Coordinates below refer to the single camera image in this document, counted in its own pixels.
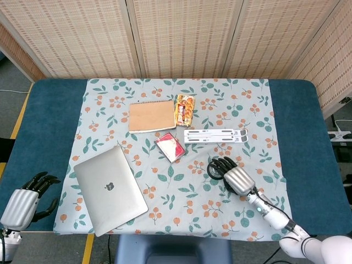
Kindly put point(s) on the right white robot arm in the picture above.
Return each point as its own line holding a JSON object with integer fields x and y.
{"x": 288, "y": 229}

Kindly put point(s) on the brown spiral notebook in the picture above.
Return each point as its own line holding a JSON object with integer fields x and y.
{"x": 152, "y": 116}

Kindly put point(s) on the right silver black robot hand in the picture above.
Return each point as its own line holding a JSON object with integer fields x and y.
{"x": 238, "y": 177}

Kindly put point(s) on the blue table cover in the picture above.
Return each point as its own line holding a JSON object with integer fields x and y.
{"x": 299, "y": 154}

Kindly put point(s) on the white folding laptop stand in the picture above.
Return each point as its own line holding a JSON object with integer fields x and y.
{"x": 215, "y": 136}

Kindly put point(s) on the woven folding screen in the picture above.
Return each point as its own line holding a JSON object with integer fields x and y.
{"x": 176, "y": 38}

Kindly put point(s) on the orange snack packet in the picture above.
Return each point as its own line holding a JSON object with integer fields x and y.
{"x": 184, "y": 110}

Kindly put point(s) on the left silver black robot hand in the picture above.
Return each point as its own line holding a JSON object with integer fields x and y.
{"x": 21, "y": 200}

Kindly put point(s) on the red white card pack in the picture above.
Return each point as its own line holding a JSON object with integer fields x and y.
{"x": 170, "y": 147}

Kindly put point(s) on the floral patterned tablecloth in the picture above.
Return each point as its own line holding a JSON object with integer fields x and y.
{"x": 176, "y": 165}

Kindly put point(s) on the silver closed laptop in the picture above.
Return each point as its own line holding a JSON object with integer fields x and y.
{"x": 110, "y": 189}

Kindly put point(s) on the blue chair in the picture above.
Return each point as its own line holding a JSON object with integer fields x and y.
{"x": 171, "y": 248}

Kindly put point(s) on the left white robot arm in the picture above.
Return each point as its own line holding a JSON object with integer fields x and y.
{"x": 9, "y": 242}

